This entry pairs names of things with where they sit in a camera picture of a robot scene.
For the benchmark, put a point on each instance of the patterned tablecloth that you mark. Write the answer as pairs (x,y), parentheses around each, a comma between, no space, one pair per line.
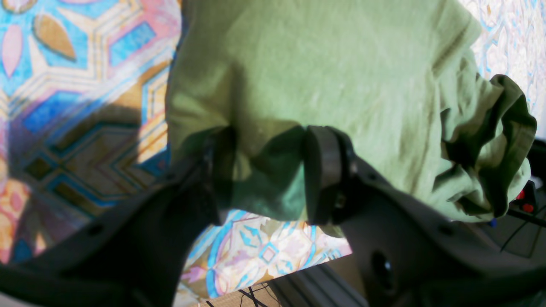
(82,90)

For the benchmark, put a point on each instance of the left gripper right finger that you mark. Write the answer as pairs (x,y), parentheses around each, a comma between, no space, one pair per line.
(408,254)

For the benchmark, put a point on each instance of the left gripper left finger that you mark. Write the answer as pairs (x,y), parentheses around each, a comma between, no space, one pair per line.
(133,255)

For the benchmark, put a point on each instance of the green t-shirt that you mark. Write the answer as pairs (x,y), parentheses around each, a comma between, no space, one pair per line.
(398,76)

